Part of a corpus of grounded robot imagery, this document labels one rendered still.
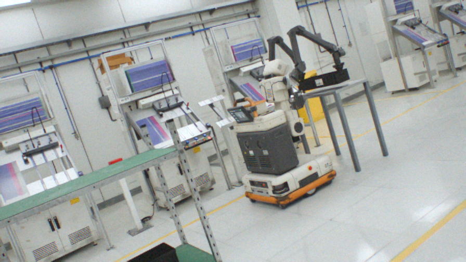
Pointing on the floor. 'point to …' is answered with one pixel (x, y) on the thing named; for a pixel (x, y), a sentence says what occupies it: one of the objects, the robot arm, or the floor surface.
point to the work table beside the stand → (344, 117)
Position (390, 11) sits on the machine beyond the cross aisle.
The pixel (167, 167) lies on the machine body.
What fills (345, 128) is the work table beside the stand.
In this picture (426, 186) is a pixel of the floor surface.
